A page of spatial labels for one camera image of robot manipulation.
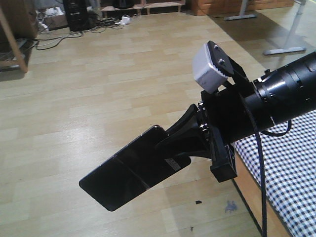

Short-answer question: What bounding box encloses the white power strip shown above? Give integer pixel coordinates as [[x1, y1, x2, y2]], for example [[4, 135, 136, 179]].
[[115, 15, 131, 26]]

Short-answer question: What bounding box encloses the black white checkered bed sheet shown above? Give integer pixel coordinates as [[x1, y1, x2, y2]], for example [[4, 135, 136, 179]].
[[233, 114, 316, 237]]

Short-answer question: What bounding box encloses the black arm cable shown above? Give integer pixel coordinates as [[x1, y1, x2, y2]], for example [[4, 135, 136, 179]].
[[241, 96, 293, 237]]

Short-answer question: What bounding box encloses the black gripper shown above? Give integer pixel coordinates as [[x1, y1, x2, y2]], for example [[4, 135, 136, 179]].
[[155, 86, 254, 182]]

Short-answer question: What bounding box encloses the grey desk leg frame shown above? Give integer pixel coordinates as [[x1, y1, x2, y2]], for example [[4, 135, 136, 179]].
[[224, 0, 307, 56]]

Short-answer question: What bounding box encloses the light wooden shelf unit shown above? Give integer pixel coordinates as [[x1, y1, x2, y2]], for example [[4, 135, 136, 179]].
[[0, 0, 38, 73]]

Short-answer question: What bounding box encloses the orange wooden cabinet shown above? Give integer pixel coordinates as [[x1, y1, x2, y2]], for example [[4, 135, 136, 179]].
[[187, 0, 294, 16]]

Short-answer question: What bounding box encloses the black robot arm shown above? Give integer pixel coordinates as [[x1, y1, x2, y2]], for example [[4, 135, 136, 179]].
[[157, 41, 316, 182]]

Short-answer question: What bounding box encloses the black computer tower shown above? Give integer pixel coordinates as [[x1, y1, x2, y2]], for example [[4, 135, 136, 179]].
[[62, 0, 93, 32]]

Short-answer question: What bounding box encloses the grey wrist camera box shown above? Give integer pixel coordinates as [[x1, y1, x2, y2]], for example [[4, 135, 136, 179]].
[[192, 43, 228, 94]]

